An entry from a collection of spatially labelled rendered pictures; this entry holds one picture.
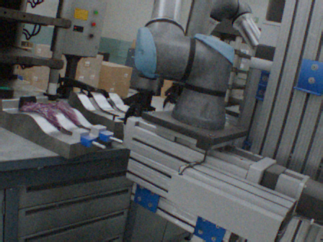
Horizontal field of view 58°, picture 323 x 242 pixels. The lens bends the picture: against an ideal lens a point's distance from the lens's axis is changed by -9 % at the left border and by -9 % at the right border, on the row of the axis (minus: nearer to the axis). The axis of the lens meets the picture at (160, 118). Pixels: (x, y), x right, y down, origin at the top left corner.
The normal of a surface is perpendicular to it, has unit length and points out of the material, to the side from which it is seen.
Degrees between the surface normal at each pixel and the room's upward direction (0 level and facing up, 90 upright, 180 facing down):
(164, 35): 51
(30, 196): 90
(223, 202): 90
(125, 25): 90
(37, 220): 90
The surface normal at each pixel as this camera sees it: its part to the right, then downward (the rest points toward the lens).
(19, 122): -0.42, 0.11
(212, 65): 0.09, 0.23
